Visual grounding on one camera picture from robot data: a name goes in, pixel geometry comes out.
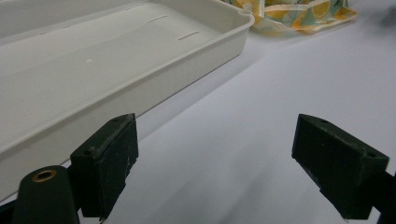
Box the lemon print cloth bag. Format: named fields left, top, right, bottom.
left=222, top=0, right=359, bottom=37

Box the white plastic tray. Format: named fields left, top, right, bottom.
left=0, top=0, right=256, bottom=203

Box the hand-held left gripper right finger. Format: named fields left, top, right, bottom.
left=290, top=113, right=390, bottom=221

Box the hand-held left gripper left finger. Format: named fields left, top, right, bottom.
left=69, top=112, right=140, bottom=222

